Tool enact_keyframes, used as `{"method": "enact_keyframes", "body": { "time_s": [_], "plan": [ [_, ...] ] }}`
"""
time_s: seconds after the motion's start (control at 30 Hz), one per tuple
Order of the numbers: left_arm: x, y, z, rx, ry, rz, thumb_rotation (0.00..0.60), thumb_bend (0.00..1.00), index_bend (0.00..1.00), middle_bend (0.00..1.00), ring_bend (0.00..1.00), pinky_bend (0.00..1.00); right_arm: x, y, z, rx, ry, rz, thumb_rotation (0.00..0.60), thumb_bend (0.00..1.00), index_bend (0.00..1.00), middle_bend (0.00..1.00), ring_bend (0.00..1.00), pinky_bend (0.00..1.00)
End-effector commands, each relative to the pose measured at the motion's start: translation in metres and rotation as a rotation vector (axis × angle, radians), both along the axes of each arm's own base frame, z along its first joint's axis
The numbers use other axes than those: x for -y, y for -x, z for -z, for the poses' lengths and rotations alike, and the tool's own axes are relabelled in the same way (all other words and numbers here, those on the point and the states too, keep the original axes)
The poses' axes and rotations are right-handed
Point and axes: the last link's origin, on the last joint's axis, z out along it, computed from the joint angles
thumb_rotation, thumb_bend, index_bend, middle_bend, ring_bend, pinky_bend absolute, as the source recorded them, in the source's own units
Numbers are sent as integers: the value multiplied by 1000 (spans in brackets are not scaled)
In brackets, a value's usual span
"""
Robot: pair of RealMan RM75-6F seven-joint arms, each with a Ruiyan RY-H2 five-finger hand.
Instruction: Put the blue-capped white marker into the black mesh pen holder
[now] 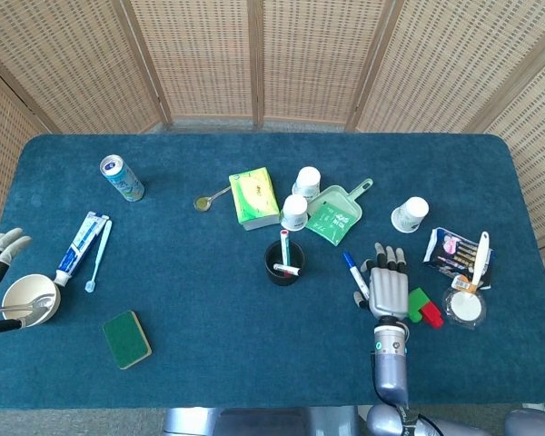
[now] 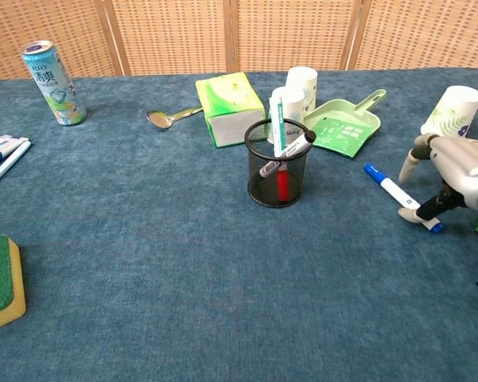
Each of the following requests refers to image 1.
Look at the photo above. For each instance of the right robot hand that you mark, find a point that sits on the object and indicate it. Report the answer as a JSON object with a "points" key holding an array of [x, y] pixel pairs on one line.
{"points": [[389, 290]]}

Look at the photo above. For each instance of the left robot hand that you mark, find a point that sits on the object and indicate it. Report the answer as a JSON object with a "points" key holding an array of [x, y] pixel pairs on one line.
{"points": [[4, 247]]}

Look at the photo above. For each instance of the blue cap white marker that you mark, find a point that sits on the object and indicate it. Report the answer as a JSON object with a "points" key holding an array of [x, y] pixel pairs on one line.
{"points": [[352, 268]]}

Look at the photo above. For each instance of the teal label marker red cap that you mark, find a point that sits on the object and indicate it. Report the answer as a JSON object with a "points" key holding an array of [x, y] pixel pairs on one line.
{"points": [[285, 247]]}

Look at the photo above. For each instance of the black cup with toothpaste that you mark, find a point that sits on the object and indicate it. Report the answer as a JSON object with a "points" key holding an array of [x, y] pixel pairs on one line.
{"points": [[272, 278]]}

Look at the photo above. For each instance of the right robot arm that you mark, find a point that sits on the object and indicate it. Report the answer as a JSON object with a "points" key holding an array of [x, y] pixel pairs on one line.
{"points": [[390, 377]]}

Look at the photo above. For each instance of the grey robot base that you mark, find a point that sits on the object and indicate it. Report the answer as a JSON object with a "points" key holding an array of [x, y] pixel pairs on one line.
{"points": [[254, 422]]}

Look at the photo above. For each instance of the white round bowl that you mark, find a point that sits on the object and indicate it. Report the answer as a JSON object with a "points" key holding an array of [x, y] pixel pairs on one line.
{"points": [[22, 288]]}

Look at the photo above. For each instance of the red plastic block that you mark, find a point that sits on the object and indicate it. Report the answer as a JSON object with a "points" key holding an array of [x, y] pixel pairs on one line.
{"points": [[432, 315]]}

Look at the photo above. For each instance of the silver metal spoon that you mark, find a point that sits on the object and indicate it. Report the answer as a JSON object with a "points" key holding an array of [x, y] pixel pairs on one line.
{"points": [[38, 303]]}

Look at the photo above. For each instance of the dark printed snack packet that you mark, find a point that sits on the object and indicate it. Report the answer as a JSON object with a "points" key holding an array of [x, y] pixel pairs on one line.
{"points": [[449, 254]]}

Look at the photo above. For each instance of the blue white toothpaste tube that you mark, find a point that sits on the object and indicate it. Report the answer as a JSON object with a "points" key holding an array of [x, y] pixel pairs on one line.
{"points": [[79, 247]]}

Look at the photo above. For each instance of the white paper cup leaf print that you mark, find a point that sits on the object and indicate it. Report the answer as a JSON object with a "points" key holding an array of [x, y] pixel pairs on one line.
{"points": [[409, 213]]}

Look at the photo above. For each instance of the green sachet packet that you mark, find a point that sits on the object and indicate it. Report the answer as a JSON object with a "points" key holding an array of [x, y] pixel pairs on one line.
{"points": [[329, 224]]}

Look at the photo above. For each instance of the light blue toothbrush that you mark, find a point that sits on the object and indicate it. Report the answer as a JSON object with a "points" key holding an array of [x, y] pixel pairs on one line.
{"points": [[101, 252]]}

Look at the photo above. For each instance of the light green dustpan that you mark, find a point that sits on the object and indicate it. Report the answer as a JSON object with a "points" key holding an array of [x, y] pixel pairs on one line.
{"points": [[336, 194]]}

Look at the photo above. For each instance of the white floor paper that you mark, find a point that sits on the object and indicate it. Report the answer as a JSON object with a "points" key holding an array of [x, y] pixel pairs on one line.
{"points": [[368, 412]]}

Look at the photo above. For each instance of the white paper cup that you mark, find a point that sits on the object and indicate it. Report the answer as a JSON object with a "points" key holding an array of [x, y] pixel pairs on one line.
{"points": [[294, 211], [307, 179]]}

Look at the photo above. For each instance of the light blue drink can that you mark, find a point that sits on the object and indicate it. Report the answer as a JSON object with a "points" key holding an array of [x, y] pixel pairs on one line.
{"points": [[122, 181]]}

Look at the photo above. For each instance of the green yellow sponge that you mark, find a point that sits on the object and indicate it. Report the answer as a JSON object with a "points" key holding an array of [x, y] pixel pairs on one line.
{"points": [[126, 338]]}

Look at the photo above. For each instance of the green tissue pack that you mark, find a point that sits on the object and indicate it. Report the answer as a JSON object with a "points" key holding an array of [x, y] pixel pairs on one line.
{"points": [[254, 195]]}

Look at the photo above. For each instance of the blue table cloth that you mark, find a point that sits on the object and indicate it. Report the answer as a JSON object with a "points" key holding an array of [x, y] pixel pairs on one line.
{"points": [[209, 340]]}

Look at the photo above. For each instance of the metal spoon with golden bowl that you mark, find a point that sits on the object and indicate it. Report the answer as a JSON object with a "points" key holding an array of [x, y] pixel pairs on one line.
{"points": [[203, 203]]}

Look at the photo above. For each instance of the rattan folding screen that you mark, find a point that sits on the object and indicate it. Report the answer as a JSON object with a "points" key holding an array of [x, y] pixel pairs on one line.
{"points": [[200, 54]]}

